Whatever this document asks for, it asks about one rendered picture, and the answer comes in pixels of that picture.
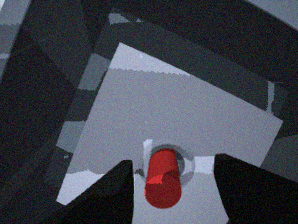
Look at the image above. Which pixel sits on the grey metal plate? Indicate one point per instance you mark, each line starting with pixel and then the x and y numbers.
pixel 145 105

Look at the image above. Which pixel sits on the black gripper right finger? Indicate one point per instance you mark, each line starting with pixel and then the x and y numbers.
pixel 252 195

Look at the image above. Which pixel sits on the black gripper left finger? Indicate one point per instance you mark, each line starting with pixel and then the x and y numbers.
pixel 108 201

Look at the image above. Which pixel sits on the red peg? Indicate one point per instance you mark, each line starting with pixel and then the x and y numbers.
pixel 163 187

